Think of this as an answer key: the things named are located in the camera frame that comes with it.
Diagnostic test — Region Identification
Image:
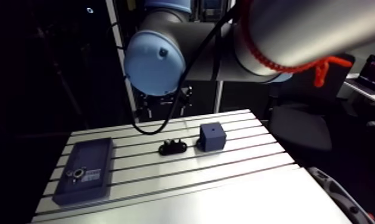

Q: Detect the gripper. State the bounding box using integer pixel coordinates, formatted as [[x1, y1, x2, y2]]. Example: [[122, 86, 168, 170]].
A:
[[134, 85, 195, 120]]

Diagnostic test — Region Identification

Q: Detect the black oval holder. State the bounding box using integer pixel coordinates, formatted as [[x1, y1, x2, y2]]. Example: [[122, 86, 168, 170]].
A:
[[157, 139, 188, 157]]

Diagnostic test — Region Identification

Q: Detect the dark blue-grey block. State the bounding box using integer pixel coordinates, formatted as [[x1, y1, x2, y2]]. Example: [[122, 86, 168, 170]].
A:
[[196, 122, 227, 153]]

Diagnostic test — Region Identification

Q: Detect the dark blue-grey tray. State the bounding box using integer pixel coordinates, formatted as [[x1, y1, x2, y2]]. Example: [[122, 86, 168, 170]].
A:
[[52, 137, 114, 207]]

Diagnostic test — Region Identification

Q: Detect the black office chair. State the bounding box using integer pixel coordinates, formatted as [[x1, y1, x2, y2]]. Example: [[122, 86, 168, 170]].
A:
[[267, 53, 356, 152]]

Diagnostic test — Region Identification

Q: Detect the pale holed strip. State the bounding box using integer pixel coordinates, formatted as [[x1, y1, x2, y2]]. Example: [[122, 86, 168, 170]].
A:
[[306, 166, 375, 224]]

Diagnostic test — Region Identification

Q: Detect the white desk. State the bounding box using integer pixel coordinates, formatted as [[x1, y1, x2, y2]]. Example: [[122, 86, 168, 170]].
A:
[[343, 73, 375, 110]]

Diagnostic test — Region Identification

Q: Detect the black cable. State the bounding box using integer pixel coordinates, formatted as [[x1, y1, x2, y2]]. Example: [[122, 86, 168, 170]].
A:
[[106, 2, 242, 136]]

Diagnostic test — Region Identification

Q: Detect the white post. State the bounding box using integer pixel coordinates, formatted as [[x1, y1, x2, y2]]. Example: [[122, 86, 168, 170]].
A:
[[105, 0, 140, 125]]

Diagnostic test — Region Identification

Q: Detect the red cable wrap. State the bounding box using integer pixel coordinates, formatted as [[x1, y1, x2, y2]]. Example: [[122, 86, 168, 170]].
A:
[[240, 0, 354, 88]]

